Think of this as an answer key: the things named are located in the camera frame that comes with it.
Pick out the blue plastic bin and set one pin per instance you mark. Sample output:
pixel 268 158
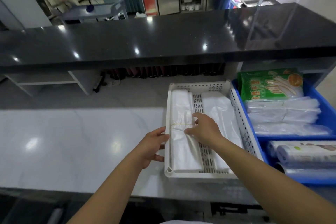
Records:
pixel 328 116

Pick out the person's right forearm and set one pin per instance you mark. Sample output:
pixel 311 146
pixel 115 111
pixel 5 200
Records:
pixel 262 179

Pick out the person's left hand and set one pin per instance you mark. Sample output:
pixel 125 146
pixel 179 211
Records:
pixel 148 147

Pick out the person's right hand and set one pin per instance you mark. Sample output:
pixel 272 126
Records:
pixel 207 132

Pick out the loose stack of white bags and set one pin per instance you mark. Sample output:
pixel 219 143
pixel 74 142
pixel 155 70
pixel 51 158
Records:
pixel 220 108

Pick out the person's left thumb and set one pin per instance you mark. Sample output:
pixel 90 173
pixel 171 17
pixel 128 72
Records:
pixel 158 158

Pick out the person's left forearm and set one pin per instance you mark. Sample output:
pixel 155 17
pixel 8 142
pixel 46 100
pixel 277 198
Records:
pixel 105 195

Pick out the black glossy raised counter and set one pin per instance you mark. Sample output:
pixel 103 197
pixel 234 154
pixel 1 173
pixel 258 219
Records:
pixel 157 40

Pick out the white under-counter shelf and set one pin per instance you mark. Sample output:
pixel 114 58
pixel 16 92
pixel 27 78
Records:
pixel 47 82

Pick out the yellow rubber band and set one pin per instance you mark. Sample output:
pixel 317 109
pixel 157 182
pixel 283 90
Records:
pixel 179 125

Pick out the black tool under counter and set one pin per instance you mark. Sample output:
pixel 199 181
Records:
pixel 99 83

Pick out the grey service cart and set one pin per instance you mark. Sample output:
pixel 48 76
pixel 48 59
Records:
pixel 105 10

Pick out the clear acrylic panel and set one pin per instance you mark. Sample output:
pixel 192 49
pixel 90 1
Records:
pixel 278 19

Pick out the clear roll of plastic bags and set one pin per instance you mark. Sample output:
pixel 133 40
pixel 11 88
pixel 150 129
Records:
pixel 307 170

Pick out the white roll of plastic bags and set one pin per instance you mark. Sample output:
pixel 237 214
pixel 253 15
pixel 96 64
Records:
pixel 273 146

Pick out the thick stack of clear bags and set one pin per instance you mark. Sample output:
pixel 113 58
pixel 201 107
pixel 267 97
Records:
pixel 283 111

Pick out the bluish roll of plastic bags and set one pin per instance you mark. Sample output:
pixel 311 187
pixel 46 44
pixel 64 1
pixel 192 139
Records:
pixel 301 154

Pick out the small blue object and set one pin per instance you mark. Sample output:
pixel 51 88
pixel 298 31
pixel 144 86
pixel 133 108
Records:
pixel 90 8

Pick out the white door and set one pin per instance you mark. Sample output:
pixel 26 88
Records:
pixel 18 3

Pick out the green packet of disposable gloves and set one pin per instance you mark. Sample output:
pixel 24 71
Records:
pixel 258 87

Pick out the thin stack of clear bags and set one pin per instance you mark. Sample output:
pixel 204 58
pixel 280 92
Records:
pixel 288 128

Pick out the white perforated plastic tray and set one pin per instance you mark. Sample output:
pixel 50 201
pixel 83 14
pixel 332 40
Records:
pixel 183 86

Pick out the banded bundle of white bags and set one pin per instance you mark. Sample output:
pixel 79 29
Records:
pixel 183 153

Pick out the person's right thumb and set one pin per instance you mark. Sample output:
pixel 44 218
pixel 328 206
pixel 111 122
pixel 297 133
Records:
pixel 191 132

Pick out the row of dark folders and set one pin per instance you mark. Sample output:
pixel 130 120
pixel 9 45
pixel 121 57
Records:
pixel 168 71

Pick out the stainless steel tray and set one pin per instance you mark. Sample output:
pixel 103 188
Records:
pixel 259 1

